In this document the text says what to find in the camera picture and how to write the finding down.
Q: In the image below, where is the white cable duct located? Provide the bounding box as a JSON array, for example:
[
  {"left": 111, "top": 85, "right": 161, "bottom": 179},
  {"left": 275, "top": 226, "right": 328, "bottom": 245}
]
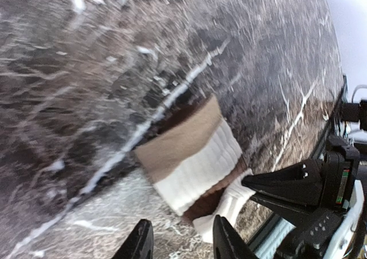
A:
[{"left": 255, "top": 218, "right": 295, "bottom": 259}]

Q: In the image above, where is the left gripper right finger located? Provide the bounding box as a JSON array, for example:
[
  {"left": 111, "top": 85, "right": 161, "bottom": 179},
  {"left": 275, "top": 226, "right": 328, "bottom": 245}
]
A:
[{"left": 213, "top": 215, "right": 258, "bottom": 259}]

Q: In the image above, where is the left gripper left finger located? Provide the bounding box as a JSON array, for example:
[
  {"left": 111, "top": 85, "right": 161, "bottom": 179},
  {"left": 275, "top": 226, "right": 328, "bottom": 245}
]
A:
[{"left": 111, "top": 219, "right": 154, "bottom": 259}]

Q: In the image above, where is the cream brown sock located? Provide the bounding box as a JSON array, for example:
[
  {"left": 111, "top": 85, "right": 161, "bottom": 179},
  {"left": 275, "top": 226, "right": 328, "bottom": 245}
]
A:
[{"left": 135, "top": 95, "right": 255, "bottom": 243}]

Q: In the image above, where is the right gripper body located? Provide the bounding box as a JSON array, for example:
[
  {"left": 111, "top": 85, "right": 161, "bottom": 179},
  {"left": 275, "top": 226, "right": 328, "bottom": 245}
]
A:
[{"left": 274, "top": 138, "right": 361, "bottom": 258}]

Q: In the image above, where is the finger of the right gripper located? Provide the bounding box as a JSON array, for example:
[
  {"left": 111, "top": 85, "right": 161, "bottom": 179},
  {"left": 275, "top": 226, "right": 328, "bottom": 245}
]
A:
[
  {"left": 252, "top": 191, "right": 321, "bottom": 226},
  {"left": 241, "top": 159, "right": 323, "bottom": 206}
]

